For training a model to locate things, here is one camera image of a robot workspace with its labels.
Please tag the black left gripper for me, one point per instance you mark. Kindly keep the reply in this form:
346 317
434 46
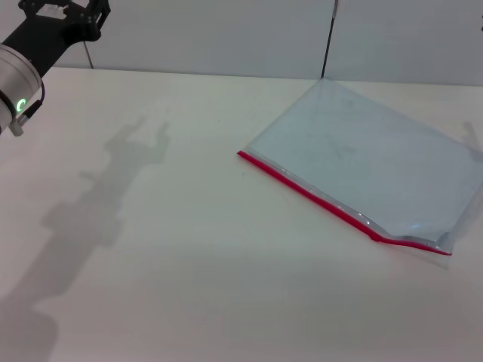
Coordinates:
49 34

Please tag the transparent document bag red zipper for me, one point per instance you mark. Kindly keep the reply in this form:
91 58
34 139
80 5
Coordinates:
358 151

